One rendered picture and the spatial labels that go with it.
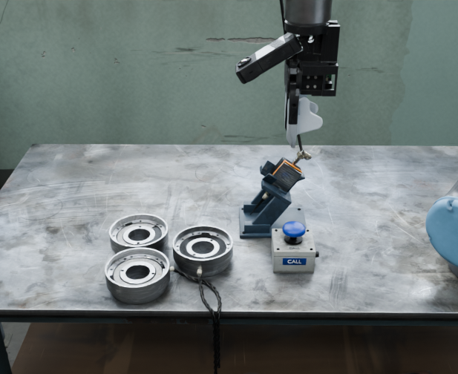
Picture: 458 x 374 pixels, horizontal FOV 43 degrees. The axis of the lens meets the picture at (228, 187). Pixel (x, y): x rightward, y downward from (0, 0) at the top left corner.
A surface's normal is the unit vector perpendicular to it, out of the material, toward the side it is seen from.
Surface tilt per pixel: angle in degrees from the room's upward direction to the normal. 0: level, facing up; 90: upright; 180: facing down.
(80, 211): 0
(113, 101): 90
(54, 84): 90
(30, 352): 0
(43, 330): 0
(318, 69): 90
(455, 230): 97
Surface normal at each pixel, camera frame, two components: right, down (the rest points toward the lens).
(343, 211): 0.00, -0.87
